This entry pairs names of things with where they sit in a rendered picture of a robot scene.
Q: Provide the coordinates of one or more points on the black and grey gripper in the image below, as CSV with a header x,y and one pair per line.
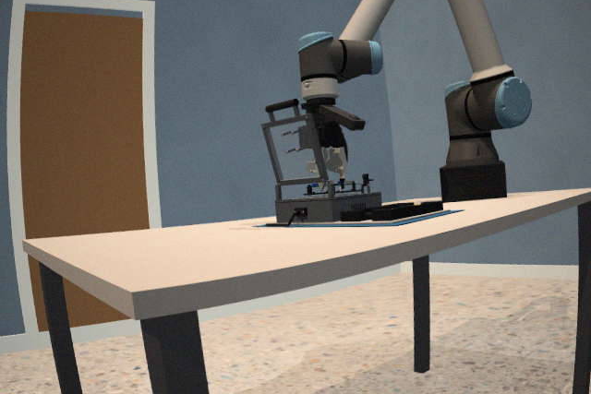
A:
x,y
330,135

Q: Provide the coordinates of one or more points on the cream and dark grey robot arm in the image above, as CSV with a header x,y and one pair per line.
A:
x,y
502,101

